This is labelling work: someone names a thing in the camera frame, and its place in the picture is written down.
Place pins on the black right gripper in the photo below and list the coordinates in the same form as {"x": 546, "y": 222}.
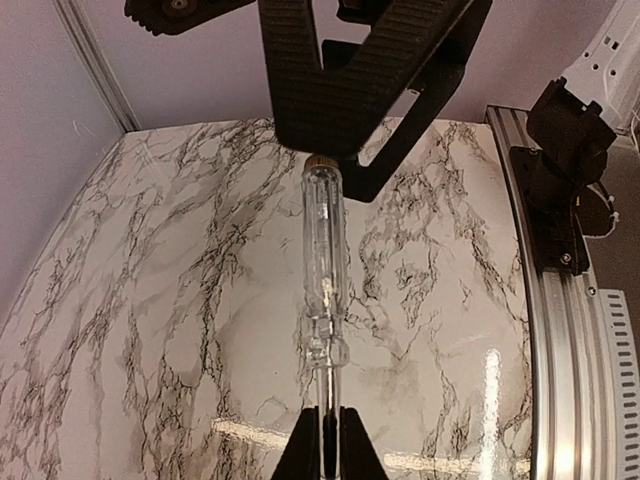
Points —
{"x": 174, "y": 17}

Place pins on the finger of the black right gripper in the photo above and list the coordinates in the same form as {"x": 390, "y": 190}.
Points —
{"x": 419, "y": 45}
{"x": 439, "y": 79}

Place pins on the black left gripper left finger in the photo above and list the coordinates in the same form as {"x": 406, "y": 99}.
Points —
{"x": 300, "y": 459}

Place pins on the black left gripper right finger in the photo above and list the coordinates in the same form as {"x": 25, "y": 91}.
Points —
{"x": 358, "y": 458}

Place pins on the right aluminium frame post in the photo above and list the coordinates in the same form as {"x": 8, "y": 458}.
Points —
{"x": 86, "y": 44}

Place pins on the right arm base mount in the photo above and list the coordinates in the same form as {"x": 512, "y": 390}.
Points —
{"x": 550, "y": 203}

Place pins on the front aluminium rail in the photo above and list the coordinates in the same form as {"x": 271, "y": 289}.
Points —
{"x": 585, "y": 368}

